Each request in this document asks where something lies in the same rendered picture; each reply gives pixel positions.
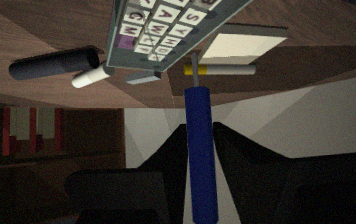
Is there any blue stylus with white tip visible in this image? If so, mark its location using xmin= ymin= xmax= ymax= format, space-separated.
xmin=184 ymin=52 xmax=219 ymax=224

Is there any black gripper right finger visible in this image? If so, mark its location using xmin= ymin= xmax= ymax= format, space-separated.
xmin=213 ymin=122 xmax=356 ymax=224

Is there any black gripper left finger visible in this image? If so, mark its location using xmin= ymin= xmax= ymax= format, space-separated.
xmin=64 ymin=124 xmax=188 ymax=224

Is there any keyboard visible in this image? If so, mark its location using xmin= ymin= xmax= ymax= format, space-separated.
xmin=106 ymin=0 xmax=254 ymax=72

